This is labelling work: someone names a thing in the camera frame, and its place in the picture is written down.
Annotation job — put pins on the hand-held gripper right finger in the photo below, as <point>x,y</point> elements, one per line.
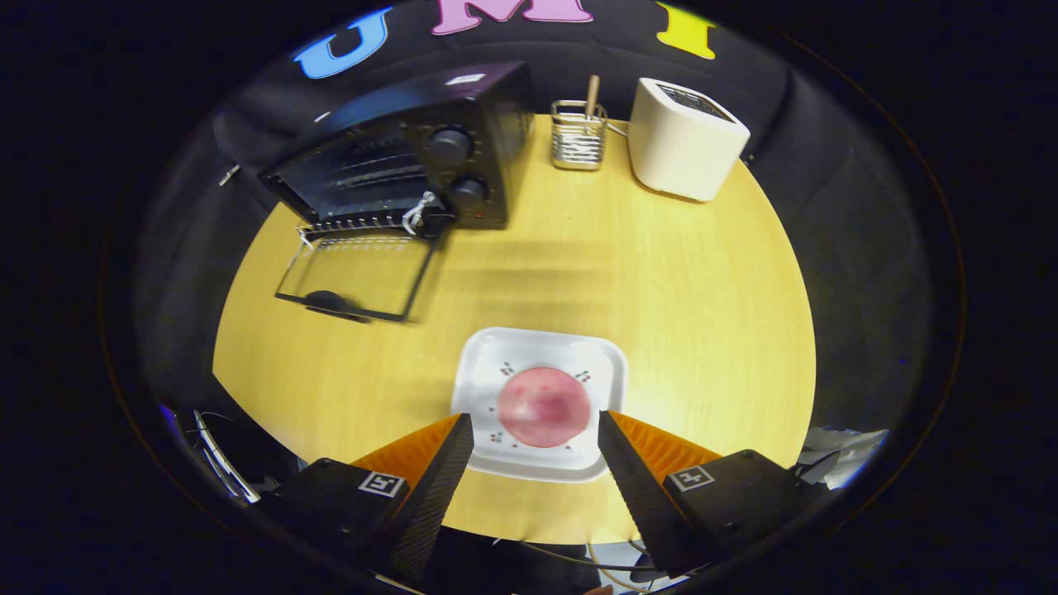
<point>640,504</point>

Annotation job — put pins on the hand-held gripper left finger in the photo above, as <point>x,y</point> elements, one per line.
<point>434,496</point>

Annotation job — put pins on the pink ham slice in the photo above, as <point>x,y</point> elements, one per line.
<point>541,409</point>

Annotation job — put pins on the white square plate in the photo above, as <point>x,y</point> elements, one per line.
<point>488,364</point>

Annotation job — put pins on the black toaster oven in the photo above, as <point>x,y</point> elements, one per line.
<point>496,132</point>

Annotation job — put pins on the white bread toaster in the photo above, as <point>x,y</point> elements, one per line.
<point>678,149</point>

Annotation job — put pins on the crumpled white plastic sheet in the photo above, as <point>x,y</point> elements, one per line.
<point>843,454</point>

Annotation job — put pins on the white cloth clip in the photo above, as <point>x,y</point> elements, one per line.
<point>229,175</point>

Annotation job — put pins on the wooden stick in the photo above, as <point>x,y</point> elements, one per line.
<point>593,95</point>

